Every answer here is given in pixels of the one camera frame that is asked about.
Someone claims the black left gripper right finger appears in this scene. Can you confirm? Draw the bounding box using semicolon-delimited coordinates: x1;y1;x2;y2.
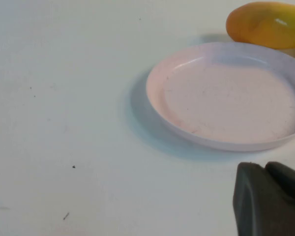
265;161;295;211

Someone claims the pink round plate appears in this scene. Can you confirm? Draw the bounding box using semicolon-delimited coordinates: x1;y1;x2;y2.
146;41;295;152

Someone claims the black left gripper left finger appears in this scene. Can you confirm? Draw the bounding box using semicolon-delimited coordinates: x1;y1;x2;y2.
232;161;295;236

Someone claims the orange-tinted yellow mango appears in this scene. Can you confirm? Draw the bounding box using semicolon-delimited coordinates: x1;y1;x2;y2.
225;1;295;50

